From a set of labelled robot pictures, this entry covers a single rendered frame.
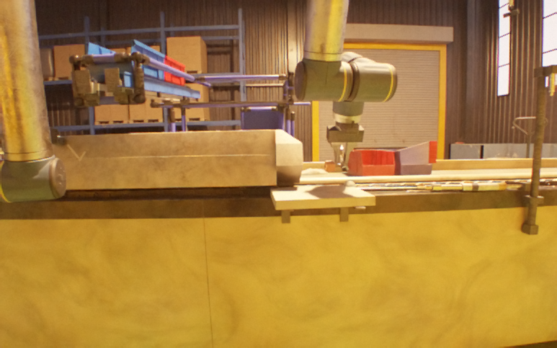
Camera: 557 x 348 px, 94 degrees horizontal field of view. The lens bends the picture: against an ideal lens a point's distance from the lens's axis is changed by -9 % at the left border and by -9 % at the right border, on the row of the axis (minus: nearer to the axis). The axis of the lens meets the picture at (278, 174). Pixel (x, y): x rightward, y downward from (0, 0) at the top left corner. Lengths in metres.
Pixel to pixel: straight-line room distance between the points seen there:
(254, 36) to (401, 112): 6.58
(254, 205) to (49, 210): 0.76
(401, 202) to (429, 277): 0.32
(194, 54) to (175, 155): 9.64
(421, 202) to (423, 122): 11.82
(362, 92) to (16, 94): 0.83
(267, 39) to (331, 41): 11.26
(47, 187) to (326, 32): 0.77
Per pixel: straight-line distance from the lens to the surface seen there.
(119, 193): 1.21
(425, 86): 13.10
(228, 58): 11.91
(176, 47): 10.87
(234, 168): 0.99
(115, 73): 1.02
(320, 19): 0.76
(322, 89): 0.77
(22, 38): 0.85
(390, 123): 12.29
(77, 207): 1.23
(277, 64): 11.77
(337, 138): 1.07
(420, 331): 1.37
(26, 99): 0.84
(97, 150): 1.17
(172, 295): 1.19
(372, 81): 0.82
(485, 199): 1.28
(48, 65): 13.00
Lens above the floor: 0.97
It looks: 7 degrees down
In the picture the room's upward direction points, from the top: 1 degrees counter-clockwise
